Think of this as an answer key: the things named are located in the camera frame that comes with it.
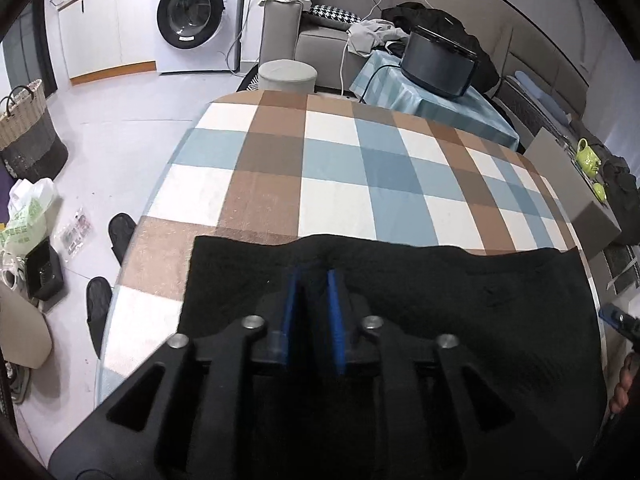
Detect black knit garment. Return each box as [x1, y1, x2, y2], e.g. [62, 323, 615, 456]
[179, 235, 605, 479]

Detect grey crumpled clothes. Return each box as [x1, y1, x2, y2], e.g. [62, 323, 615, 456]
[346, 18, 409, 58]

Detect black clothes pile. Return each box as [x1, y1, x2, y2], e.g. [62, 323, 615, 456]
[381, 2, 499, 94]

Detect person's right hand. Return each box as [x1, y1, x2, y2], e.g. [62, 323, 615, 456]
[608, 352, 639, 415]

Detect checkered plaid tablecloth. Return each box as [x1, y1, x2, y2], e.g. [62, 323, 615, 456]
[96, 91, 579, 400]

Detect black slipper near table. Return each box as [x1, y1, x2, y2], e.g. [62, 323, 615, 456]
[86, 276, 113, 358]

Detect black slipper farther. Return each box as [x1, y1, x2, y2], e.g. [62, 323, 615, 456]
[107, 212, 137, 264]

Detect teal checkered small tablecloth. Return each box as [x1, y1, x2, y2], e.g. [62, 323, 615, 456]
[349, 51, 520, 151]

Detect small black box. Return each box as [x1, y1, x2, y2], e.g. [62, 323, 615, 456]
[25, 238, 64, 301]

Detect round white stool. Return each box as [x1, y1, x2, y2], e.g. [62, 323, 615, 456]
[258, 60, 318, 94]

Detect beige waste bin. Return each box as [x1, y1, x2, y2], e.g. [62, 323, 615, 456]
[0, 284, 52, 370]

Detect black rice cooker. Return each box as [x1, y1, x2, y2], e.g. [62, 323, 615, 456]
[400, 26, 478, 99]

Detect grey cabinet box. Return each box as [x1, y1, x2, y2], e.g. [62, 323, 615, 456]
[525, 128, 622, 260]

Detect green white plastic bag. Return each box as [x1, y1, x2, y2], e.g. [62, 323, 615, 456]
[1, 178, 58, 257]

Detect small green cup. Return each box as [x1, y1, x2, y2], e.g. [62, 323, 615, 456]
[592, 182, 608, 204]

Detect grey sofa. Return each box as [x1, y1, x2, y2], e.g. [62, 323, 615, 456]
[259, 0, 384, 92]

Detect green teapot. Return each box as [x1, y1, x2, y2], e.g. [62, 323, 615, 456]
[575, 138, 602, 179]

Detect houndstooth pillow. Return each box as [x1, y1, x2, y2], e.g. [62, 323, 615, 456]
[306, 4, 361, 32]

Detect woven laundry basket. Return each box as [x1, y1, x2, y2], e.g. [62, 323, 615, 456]
[0, 79, 68, 183]

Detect white washing machine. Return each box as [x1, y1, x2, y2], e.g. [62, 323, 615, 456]
[154, 0, 244, 74]

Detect white kitchen cabinet counter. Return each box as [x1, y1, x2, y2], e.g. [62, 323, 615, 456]
[55, 0, 162, 86]

